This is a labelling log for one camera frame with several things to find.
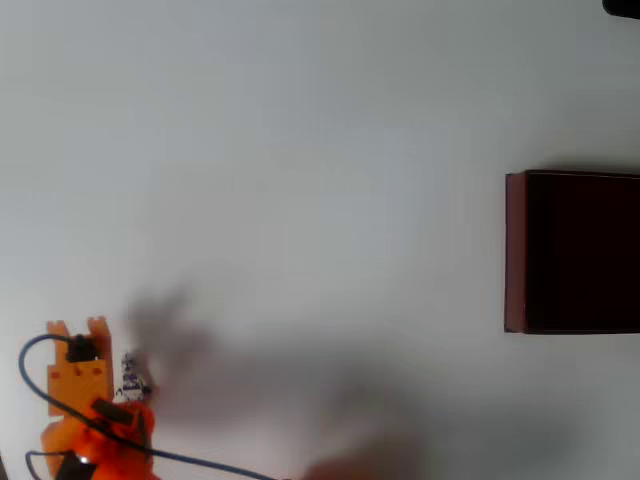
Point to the black object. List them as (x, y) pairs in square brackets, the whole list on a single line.
[(625, 6)]

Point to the dark red open box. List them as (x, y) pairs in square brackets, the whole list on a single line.
[(575, 250)]

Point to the small white figurine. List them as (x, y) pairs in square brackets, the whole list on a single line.
[(131, 375)]

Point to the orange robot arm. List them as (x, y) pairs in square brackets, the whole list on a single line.
[(120, 465)]

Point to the orange camera mount bracket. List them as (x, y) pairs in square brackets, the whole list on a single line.
[(75, 385)]

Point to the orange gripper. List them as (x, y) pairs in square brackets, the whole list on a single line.
[(131, 421)]

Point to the small black camera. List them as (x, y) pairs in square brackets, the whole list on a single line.
[(80, 350)]

